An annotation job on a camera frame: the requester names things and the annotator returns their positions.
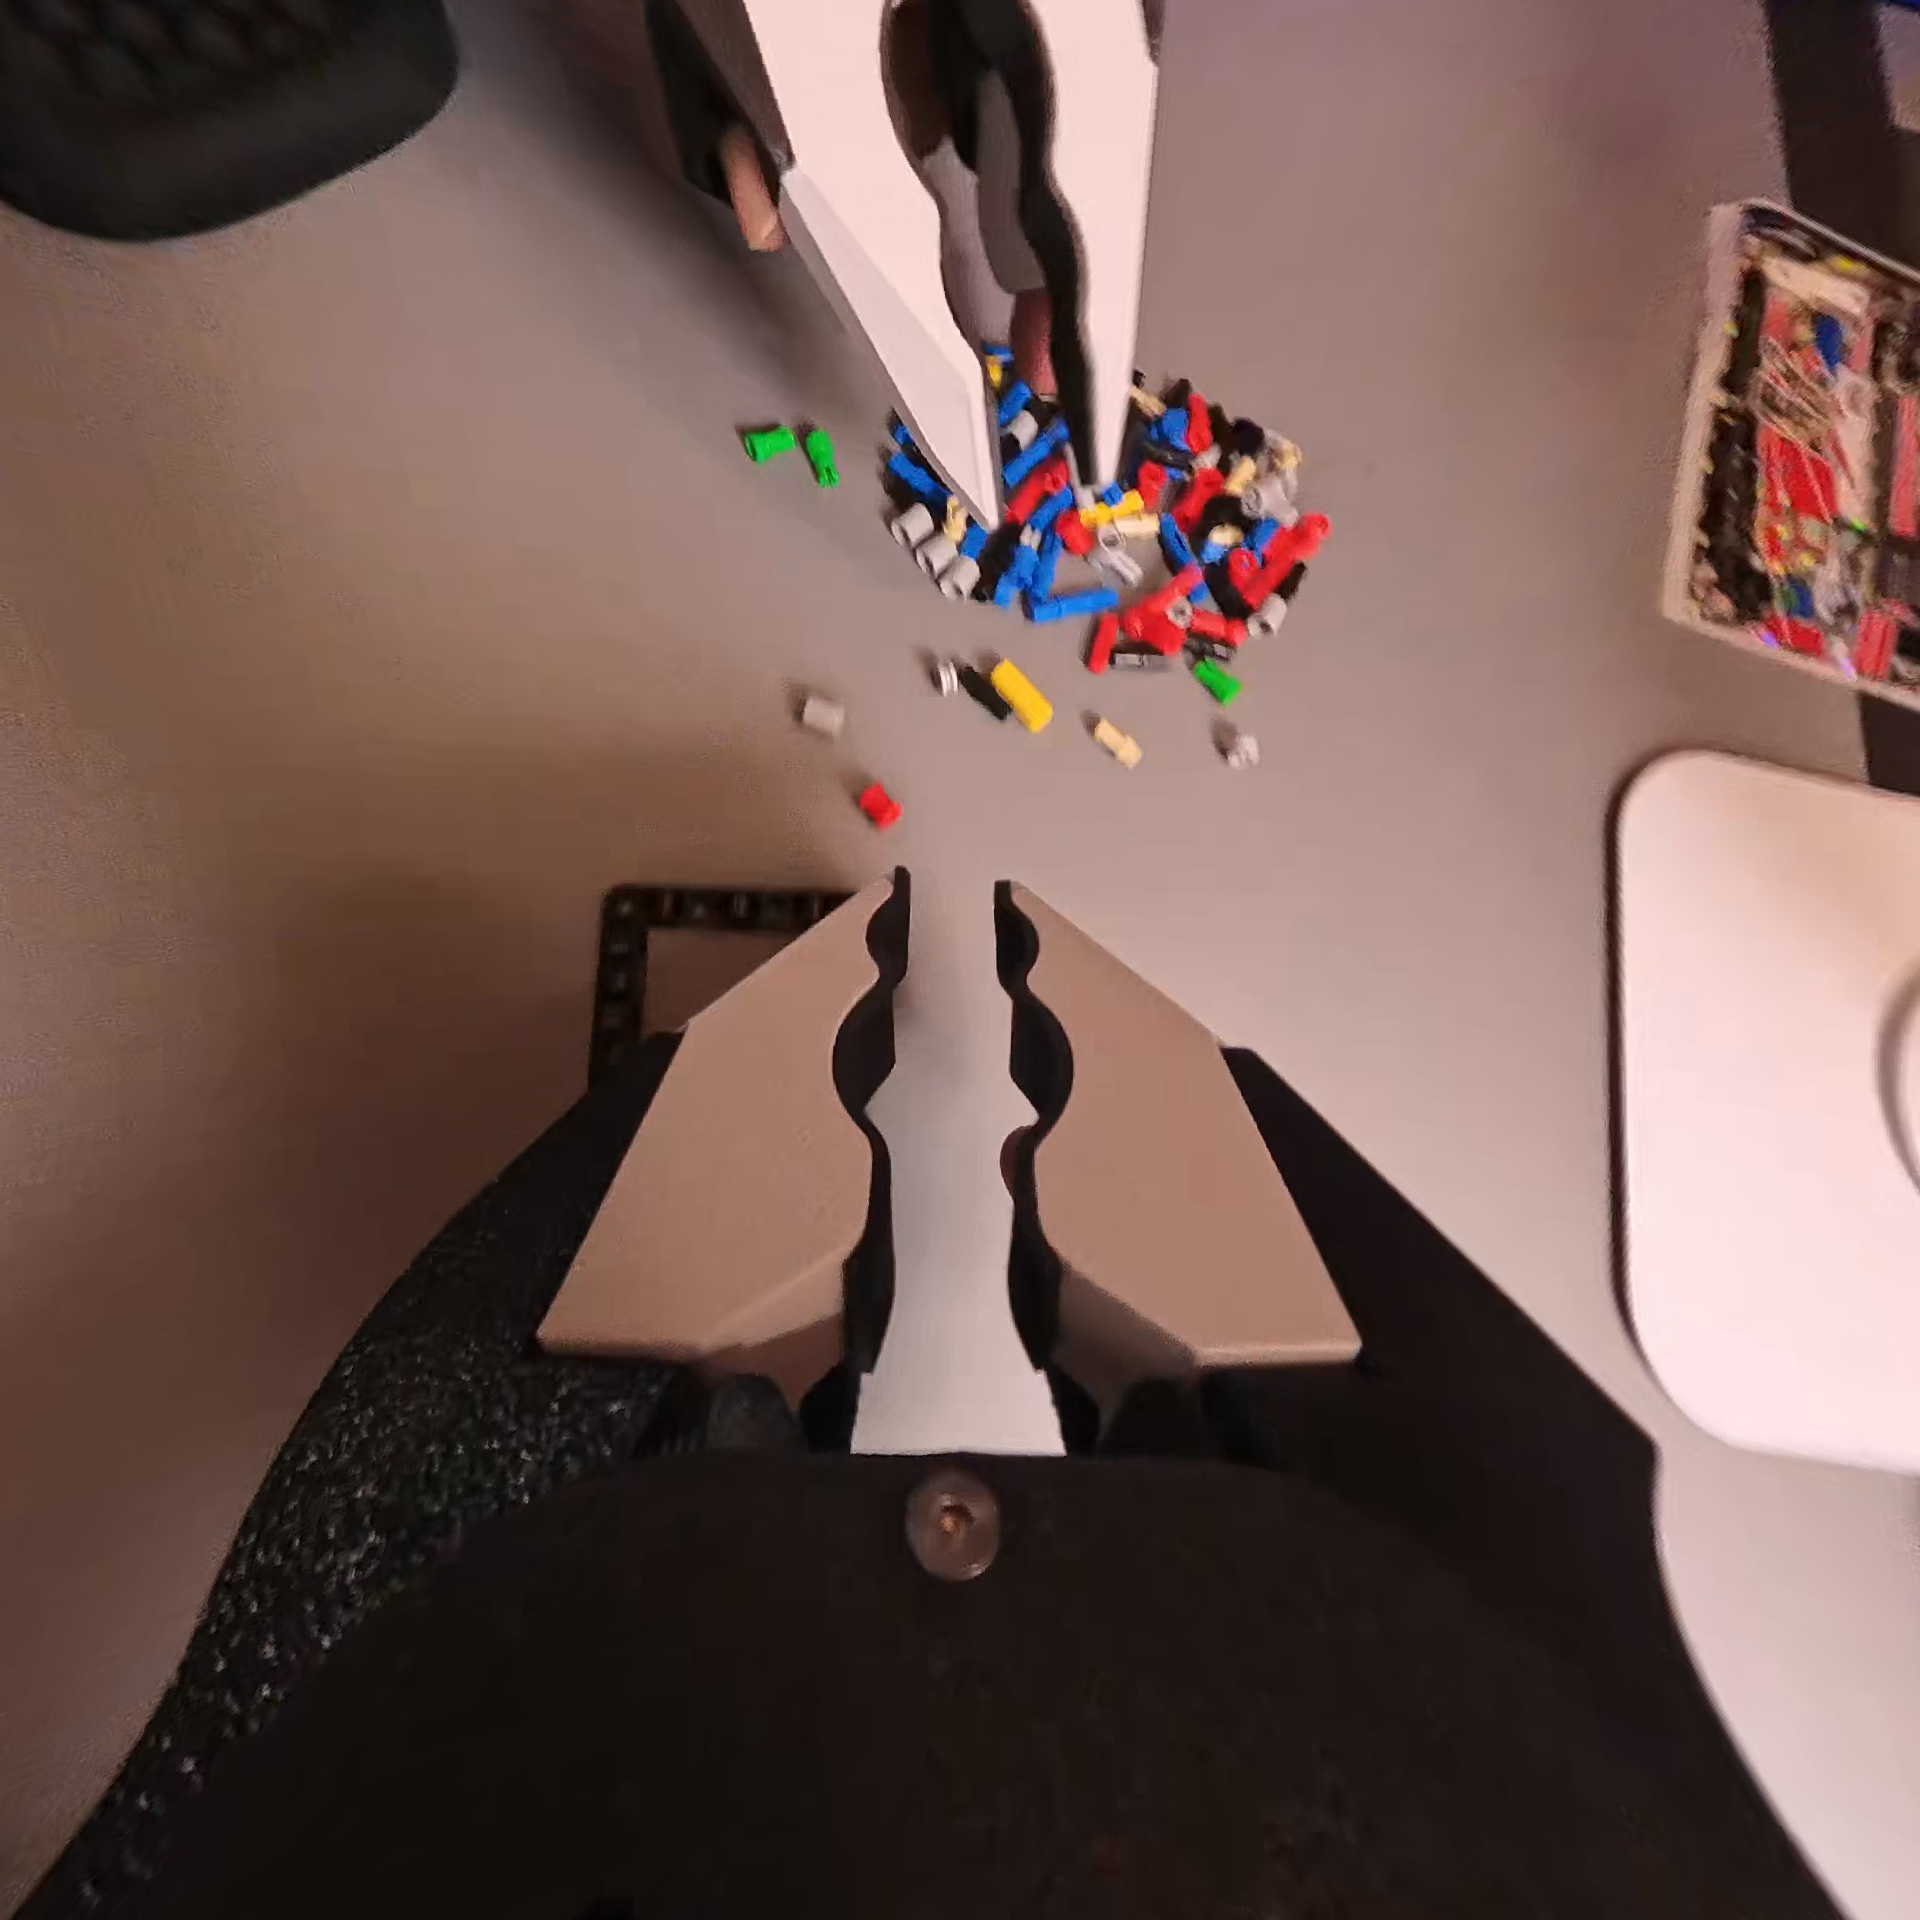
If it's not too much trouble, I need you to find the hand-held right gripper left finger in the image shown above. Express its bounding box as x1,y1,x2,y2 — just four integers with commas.
537,867,910,1408

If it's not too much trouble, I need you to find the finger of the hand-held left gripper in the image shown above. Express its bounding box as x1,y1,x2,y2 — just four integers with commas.
959,0,1160,494
743,0,1007,529

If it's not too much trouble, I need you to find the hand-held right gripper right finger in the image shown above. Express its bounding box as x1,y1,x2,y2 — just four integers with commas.
988,880,1363,1405

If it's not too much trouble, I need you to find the black rectangular lego frame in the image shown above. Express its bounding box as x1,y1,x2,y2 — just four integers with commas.
590,880,860,1068

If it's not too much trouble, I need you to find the pile of small lego pieces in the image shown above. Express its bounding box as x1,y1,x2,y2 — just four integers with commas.
877,342,1333,708

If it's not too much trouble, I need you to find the lego sticker sheet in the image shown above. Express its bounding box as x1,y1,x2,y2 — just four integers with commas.
1661,199,1920,695

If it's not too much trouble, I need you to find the black wrist rest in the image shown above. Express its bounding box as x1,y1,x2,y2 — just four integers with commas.
0,0,458,241

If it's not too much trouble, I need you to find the white adjustable stand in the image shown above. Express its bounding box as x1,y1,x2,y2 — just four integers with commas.
1612,749,1920,1477

